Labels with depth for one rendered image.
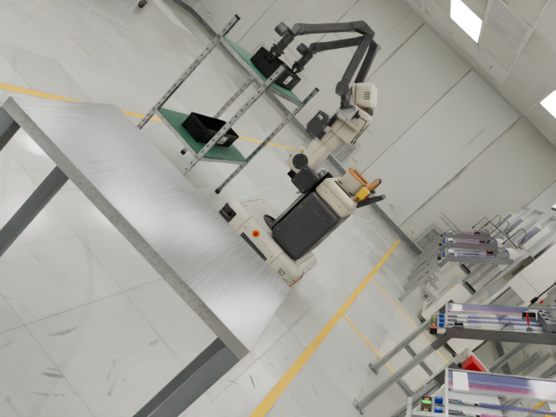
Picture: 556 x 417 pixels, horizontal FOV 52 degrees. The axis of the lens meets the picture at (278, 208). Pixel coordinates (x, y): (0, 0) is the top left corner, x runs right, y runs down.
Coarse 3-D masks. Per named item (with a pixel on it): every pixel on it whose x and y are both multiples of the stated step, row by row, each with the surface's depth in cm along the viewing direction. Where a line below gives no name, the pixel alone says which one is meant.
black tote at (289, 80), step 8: (264, 48) 355; (256, 56) 352; (264, 56) 350; (256, 64) 352; (264, 64) 351; (272, 64) 349; (280, 64) 399; (264, 72) 351; (272, 72) 350; (288, 72) 369; (280, 80) 371; (288, 80) 383; (296, 80) 397; (288, 88) 396
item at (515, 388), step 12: (456, 372) 250; (456, 384) 236; (468, 384) 236; (480, 384) 236; (492, 384) 236; (504, 384) 237; (516, 384) 237; (528, 384) 237; (540, 384) 238; (552, 384) 238; (504, 396) 225; (516, 396) 224; (528, 396) 223; (540, 396) 224; (552, 396) 224
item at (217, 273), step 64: (0, 128) 115; (64, 128) 122; (128, 128) 151; (128, 192) 122; (192, 192) 152; (0, 256) 171; (192, 256) 123; (256, 256) 153; (256, 320) 124; (192, 384) 115
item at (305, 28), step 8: (296, 24) 342; (304, 24) 342; (312, 24) 343; (320, 24) 343; (328, 24) 342; (336, 24) 342; (344, 24) 342; (352, 24) 339; (360, 24) 338; (296, 32) 342; (304, 32) 343; (312, 32) 344; (320, 32) 344; (328, 32) 345; (336, 32) 345
